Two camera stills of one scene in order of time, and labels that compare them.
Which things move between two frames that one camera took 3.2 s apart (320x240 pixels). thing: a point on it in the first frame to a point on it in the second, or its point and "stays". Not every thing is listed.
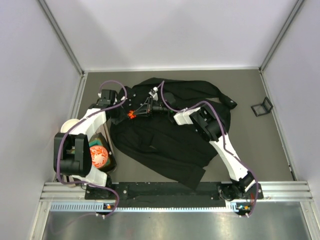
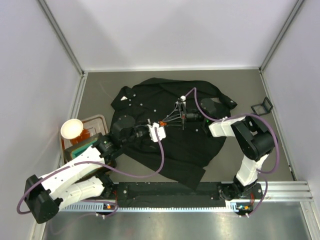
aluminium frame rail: [297, 191] stays
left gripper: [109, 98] to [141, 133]
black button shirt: [142, 129] stays
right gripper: [149, 107] to [182, 116]
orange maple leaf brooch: [131, 115] to [162, 123]
